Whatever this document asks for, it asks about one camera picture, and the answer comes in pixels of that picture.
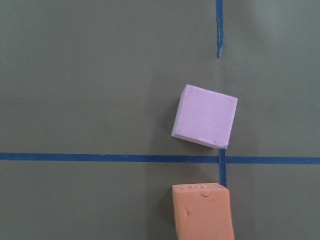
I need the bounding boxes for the orange foam block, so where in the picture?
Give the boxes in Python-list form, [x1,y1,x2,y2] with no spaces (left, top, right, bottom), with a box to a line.
[172,183,235,240]

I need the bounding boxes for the blue tape line crosswise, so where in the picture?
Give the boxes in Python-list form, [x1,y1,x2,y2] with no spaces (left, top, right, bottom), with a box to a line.
[0,153,320,165]

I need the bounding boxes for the pink foam block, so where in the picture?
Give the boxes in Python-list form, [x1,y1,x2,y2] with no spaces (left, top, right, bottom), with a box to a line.
[171,84,238,149]

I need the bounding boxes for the blue tape line lengthwise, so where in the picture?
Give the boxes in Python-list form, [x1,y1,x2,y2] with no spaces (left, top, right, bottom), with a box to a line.
[215,0,227,187]

